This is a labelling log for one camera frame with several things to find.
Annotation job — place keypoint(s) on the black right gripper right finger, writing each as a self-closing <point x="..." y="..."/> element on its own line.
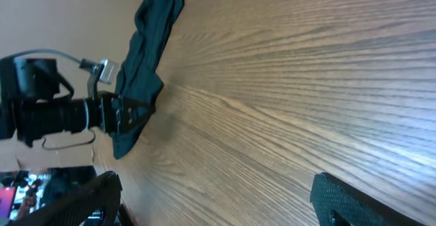
<point x="337" y="203"/>

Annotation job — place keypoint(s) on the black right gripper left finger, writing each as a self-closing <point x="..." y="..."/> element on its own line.
<point x="102" y="194"/>

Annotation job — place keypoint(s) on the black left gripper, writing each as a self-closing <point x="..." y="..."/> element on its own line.
<point x="120" y="114"/>

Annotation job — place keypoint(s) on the dark teal t-shirt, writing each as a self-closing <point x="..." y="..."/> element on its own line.
<point x="137" y="78"/>

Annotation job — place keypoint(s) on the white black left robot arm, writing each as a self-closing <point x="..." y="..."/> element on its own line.
<point x="36" y="100"/>

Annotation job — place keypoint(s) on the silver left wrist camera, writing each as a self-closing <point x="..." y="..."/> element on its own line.
<point x="109" y="70"/>

